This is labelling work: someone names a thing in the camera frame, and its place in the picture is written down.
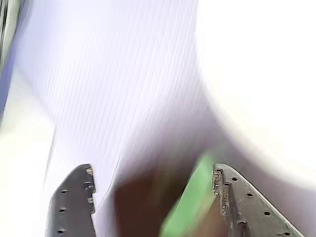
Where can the green cube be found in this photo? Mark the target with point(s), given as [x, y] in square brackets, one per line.
[192, 202]

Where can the blue waffle-weave cloth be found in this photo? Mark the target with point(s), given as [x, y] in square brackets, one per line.
[111, 74]

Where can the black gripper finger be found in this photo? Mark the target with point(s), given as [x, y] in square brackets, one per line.
[71, 205]
[247, 212]

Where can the white round plate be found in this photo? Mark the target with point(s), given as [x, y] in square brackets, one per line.
[271, 74]

